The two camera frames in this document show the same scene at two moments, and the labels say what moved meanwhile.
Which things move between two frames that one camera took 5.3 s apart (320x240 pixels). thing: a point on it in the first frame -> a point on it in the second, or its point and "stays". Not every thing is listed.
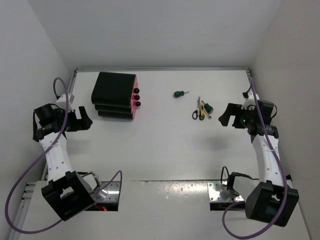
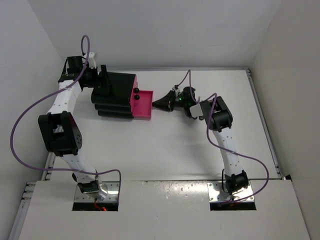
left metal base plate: x=110 y=194 stays
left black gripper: x=79 y=124 -> x=102 y=81
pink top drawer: x=135 y=90 stays
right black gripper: x=233 y=109 -> x=168 y=103
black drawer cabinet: x=111 y=94 stays
